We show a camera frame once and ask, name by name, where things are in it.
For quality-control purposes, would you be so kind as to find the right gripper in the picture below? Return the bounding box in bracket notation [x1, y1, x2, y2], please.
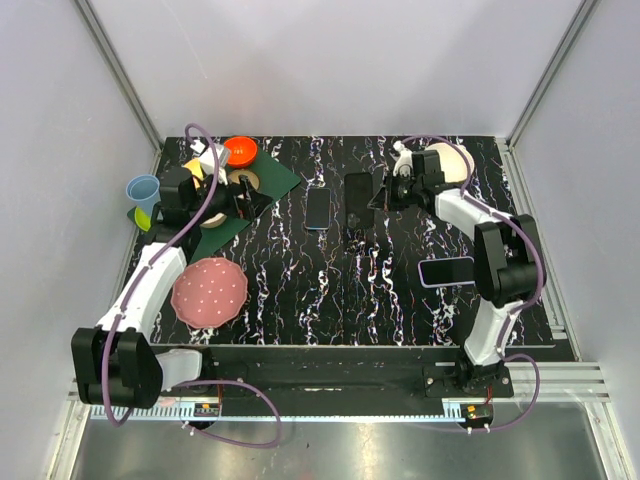
[369, 171, 421, 212]

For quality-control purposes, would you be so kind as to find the black phone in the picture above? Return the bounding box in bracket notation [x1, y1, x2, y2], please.
[304, 188, 331, 230]

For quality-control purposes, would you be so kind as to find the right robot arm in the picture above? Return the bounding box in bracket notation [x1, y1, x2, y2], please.
[369, 141, 546, 397]

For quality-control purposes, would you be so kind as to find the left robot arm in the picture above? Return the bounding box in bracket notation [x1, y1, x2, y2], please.
[71, 167, 271, 409]

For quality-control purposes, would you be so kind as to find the phone in lilac case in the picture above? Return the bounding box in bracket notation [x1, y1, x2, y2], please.
[418, 256, 474, 289]

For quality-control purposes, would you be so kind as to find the bronze metal bowl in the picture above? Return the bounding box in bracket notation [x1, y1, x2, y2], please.
[228, 169, 260, 190]

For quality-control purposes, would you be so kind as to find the dark green mat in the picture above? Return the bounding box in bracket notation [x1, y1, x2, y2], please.
[156, 141, 301, 262]

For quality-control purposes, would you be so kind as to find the small white bowl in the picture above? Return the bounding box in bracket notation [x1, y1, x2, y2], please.
[200, 213, 227, 229]

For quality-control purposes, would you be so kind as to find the red bowl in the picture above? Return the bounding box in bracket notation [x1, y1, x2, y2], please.
[224, 136, 258, 169]

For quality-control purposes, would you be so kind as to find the yellow square plate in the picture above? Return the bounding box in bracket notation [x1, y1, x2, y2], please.
[183, 158, 205, 189]

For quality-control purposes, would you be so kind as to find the large white bowl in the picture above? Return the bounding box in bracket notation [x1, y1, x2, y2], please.
[426, 142, 475, 183]

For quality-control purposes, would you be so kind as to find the blue cup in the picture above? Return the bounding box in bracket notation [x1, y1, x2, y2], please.
[126, 174, 160, 216]

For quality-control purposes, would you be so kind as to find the pink dotted plate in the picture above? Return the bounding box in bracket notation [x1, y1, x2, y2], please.
[170, 257, 248, 329]

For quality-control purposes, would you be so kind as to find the lime green plate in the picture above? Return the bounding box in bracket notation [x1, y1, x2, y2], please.
[134, 207, 151, 232]

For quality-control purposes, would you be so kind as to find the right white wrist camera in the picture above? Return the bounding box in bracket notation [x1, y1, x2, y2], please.
[392, 140, 413, 178]

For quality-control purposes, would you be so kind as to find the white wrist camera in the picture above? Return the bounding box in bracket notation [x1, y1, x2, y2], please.
[190, 140, 230, 184]
[392, 140, 413, 178]

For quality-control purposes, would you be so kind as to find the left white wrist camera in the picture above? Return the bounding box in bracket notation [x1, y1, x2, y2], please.
[190, 140, 230, 184]

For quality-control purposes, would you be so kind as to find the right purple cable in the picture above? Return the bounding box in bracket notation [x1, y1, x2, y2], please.
[399, 133, 546, 359]

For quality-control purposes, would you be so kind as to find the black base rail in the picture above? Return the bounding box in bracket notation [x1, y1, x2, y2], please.
[158, 343, 516, 419]

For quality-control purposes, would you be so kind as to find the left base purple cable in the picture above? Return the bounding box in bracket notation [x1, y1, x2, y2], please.
[174, 379, 284, 449]

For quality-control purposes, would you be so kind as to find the left aluminium frame post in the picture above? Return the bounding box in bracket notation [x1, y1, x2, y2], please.
[71, 0, 163, 152]

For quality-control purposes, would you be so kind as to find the aluminium frame post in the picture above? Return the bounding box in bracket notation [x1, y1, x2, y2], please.
[71, 0, 163, 152]
[506, 0, 600, 148]

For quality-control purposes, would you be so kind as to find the right aluminium frame post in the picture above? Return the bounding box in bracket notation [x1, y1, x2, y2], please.
[506, 0, 600, 148]

